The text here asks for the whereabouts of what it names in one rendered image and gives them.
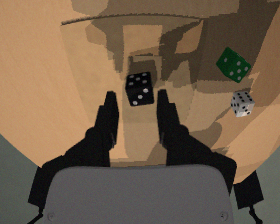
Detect white die with black pips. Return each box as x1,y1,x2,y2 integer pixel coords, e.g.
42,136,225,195
230,91,255,117

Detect green die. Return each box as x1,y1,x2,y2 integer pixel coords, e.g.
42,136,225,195
216,47,251,83

